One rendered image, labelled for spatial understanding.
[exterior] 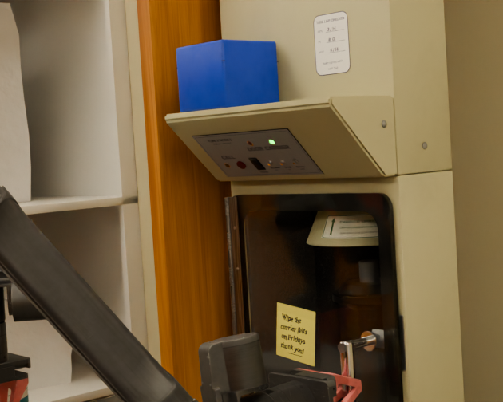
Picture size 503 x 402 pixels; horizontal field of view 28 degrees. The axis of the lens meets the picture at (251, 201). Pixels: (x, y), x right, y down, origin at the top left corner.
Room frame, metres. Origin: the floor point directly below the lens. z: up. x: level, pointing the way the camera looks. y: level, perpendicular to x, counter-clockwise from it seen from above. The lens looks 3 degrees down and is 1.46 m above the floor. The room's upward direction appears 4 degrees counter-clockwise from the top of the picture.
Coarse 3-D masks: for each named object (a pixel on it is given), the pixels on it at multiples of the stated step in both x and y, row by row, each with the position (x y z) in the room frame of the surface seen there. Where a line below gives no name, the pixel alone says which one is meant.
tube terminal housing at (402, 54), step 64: (256, 0) 1.42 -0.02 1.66; (320, 0) 1.33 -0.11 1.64; (384, 0) 1.25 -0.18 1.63; (384, 64) 1.25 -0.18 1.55; (448, 128) 1.31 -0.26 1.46; (256, 192) 1.44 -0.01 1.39; (320, 192) 1.34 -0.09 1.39; (384, 192) 1.26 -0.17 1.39; (448, 192) 1.31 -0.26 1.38; (448, 256) 1.30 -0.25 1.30; (448, 320) 1.30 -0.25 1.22; (448, 384) 1.29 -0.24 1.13
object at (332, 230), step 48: (240, 240) 1.45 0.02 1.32; (288, 240) 1.38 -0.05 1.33; (336, 240) 1.31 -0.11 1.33; (384, 240) 1.25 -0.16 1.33; (288, 288) 1.38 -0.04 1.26; (336, 288) 1.31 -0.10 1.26; (384, 288) 1.25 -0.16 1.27; (336, 336) 1.32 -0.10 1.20; (384, 336) 1.25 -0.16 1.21; (384, 384) 1.26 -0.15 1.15
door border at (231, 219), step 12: (228, 204) 1.47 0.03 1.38; (228, 216) 1.47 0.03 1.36; (228, 228) 1.47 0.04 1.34; (228, 252) 1.47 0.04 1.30; (228, 264) 1.47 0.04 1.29; (240, 264) 1.45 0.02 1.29; (240, 276) 1.45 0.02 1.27; (240, 288) 1.46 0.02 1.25; (240, 300) 1.46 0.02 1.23; (240, 312) 1.46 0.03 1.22; (240, 324) 1.46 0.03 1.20; (240, 396) 1.47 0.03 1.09
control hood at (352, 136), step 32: (352, 96) 1.19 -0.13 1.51; (384, 96) 1.23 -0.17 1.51; (192, 128) 1.38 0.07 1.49; (224, 128) 1.33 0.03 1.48; (256, 128) 1.29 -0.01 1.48; (288, 128) 1.25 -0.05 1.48; (320, 128) 1.21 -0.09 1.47; (352, 128) 1.19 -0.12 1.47; (384, 128) 1.23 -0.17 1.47; (320, 160) 1.27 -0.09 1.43; (352, 160) 1.23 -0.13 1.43; (384, 160) 1.22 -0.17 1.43
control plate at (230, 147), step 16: (208, 144) 1.39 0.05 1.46; (224, 144) 1.36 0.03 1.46; (240, 144) 1.34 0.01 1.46; (256, 144) 1.32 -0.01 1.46; (272, 144) 1.30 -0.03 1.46; (288, 144) 1.28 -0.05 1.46; (224, 160) 1.40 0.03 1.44; (240, 160) 1.38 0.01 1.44; (272, 160) 1.33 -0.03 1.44; (288, 160) 1.31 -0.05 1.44; (304, 160) 1.29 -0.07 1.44
